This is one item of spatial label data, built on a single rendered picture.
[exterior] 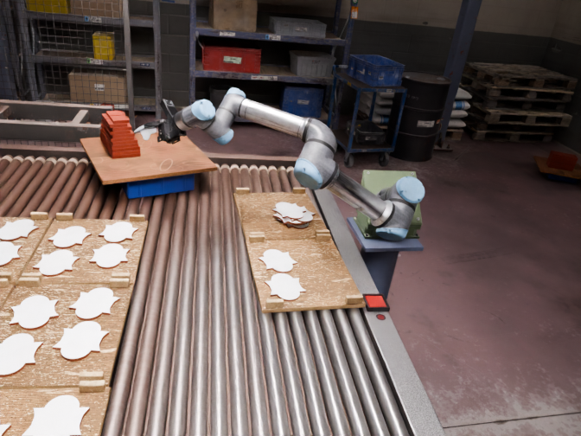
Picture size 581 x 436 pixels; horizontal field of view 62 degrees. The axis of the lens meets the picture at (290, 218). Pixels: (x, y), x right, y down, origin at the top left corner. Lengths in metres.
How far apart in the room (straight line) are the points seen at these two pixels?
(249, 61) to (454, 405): 4.34
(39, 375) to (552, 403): 2.48
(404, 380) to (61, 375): 0.91
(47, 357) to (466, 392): 2.10
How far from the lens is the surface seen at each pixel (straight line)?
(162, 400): 1.33
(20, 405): 1.37
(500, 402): 2.90
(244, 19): 5.86
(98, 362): 1.41
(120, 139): 2.29
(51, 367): 1.43
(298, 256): 1.81
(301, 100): 6.10
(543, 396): 3.06
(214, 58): 5.81
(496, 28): 7.64
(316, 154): 1.73
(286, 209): 2.02
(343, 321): 1.58
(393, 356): 1.52
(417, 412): 1.40
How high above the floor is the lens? 1.93
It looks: 29 degrees down
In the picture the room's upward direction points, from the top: 7 degrees clockwise
